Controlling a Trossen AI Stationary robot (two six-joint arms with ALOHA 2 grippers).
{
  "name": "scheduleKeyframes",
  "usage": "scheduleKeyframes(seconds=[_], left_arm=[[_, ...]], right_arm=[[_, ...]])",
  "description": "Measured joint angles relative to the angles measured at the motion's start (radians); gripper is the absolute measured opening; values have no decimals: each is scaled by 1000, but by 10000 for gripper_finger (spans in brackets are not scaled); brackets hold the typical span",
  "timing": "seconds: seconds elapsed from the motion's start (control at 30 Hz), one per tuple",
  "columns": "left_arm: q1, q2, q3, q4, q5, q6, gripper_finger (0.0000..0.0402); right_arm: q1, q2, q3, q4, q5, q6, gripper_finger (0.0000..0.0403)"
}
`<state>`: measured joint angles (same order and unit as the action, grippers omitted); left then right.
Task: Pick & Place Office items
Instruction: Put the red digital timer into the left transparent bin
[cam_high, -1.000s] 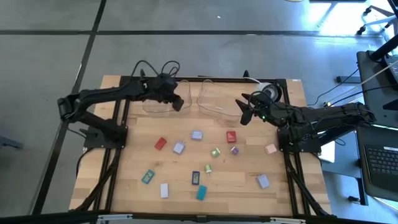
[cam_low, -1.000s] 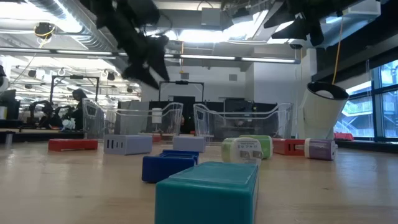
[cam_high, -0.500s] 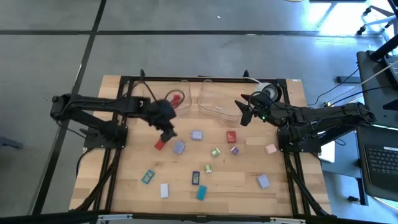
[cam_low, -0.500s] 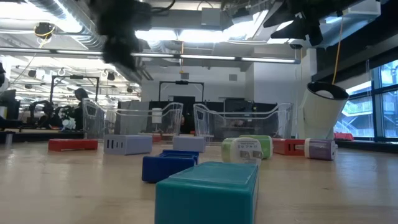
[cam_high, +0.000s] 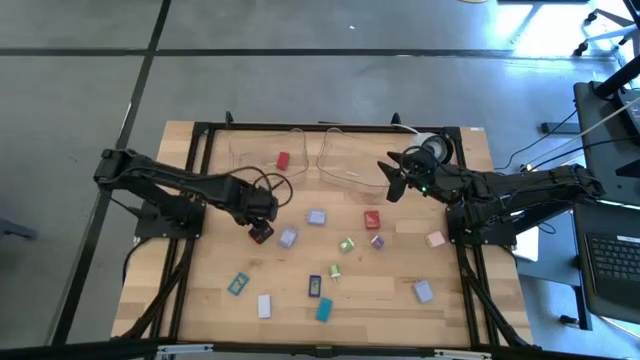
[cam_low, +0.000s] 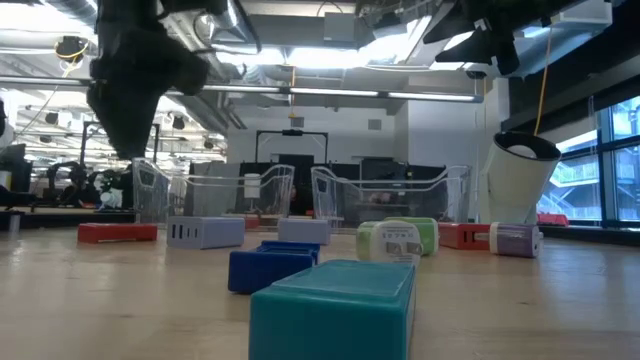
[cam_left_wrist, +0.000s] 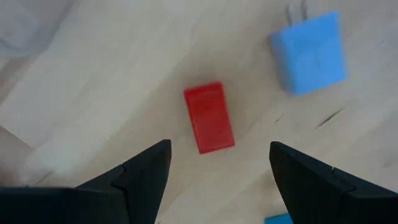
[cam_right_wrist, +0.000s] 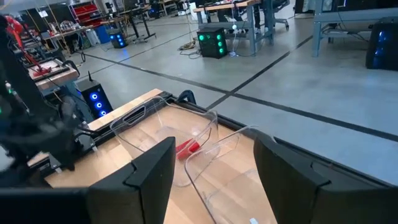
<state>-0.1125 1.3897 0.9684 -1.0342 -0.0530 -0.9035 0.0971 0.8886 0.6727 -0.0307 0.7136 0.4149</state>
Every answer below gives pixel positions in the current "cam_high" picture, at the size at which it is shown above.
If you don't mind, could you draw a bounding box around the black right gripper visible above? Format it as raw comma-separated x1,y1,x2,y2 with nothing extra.
377,147,451,204

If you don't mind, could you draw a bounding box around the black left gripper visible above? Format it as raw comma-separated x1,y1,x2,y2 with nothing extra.
234,179,279,246

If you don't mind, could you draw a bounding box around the teal box with window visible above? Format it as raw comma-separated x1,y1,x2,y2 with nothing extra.
227,272,251,297

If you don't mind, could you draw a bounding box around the teal rectangular box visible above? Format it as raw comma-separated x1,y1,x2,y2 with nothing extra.
314,297,334,323

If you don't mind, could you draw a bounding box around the large lavender wall charger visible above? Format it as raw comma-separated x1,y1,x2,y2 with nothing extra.
412,279,435,304

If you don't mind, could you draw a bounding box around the office chair base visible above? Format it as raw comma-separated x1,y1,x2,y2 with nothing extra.
573,7,640,57

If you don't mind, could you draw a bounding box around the clear plastic tray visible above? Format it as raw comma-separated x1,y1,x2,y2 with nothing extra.
228,127,310,181
315,127,401,190

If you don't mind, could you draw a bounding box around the white paper sheet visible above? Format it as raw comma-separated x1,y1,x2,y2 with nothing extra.
513,225,540,263

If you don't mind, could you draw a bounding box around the grey desk base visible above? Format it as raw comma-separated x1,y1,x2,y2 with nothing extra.
514,209,594,331

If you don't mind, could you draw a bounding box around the dark grey side desk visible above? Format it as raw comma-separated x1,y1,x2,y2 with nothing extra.
573,79,640,206

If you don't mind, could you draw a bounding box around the black laptop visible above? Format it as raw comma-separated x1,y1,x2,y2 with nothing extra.
572,198,640,325

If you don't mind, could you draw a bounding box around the black stand pole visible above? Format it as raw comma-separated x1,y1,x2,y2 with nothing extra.
592,53,640,100

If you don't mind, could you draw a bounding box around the grey furniture foot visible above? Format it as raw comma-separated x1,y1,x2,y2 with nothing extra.
0,218,39,240

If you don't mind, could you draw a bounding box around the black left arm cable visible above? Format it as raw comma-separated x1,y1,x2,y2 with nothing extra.
248,166,295,209

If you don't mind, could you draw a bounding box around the black aluminium table frame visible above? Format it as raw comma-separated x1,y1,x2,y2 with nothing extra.
112,110,536,360

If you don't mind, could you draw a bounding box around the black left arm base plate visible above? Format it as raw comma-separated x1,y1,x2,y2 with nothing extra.
133,197,207,240

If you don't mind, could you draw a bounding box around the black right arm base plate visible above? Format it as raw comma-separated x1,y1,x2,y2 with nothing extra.
445,203,517,247

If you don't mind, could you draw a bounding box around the white desk cable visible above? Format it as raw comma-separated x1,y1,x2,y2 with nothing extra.
524,96,640,170

